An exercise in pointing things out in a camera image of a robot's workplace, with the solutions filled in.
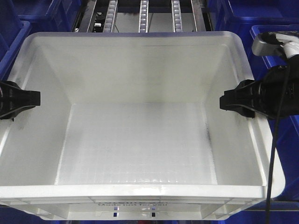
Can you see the right centre roller track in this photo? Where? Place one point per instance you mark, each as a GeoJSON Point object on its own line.
{"type": "Point", "coordinates": [176, 16]}

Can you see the blue bin front left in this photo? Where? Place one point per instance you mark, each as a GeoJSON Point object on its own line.
{"type": "Point", "coordinates": [8, 52]}

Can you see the blue bin back right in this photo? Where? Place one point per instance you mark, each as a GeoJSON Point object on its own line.
{"type": "Point", "coordinates": [232, 15]}

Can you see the white plastic tote bin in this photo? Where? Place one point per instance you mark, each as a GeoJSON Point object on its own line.
{"type": "Point", "coordinates": [130, 127]}

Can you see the roller track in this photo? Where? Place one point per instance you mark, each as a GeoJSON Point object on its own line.
{"type": "Point", "coordinates": [176, 16]}
{"type": "Point", "coordinates": [144, 16]}
{"type": "Point", "coordinates": [111, 16]}

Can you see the middle roller track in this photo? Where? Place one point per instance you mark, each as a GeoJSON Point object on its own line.
{"type": "Point", "coordinates": [144, 16]}

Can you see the blue bin back left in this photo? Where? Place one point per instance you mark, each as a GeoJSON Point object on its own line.
{"type": "Point", "coordinates": [48, 15]}

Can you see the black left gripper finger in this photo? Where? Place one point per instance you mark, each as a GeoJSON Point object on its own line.
{"type": "Point", "coordinates": [14, 100]}

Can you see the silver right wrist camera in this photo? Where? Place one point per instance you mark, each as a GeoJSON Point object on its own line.
{"type": "Point", "coordinates": [279, 43]}

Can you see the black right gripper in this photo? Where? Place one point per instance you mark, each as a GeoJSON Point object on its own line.
{"type": "Point", "coordinates": [281, 83]}

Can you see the left centre roller track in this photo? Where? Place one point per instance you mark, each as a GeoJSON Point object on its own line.
{"type": "Point", "coordinates": [111, 16]}

